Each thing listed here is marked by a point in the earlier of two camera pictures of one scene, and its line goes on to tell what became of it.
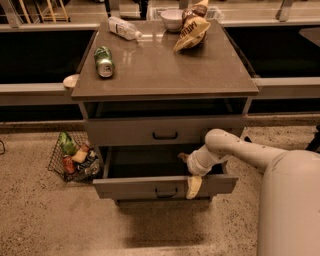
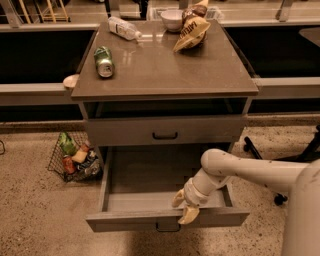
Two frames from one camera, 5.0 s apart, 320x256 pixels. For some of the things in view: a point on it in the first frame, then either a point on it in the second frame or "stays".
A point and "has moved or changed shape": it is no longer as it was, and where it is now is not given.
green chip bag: (67, 143) stays
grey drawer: (154, 172) has moved or changed shape
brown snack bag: (197, 10) stays
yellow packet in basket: (79, 156) stays
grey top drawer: (158, 131) stays
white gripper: (194, 165) -> (194, 196)
